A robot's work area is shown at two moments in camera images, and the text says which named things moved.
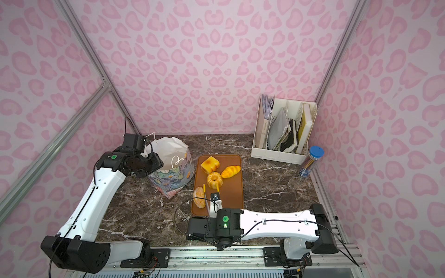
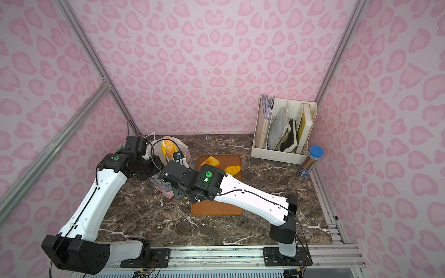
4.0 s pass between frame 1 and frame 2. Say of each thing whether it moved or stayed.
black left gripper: stayed
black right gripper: moved
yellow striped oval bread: stayed
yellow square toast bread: stayed
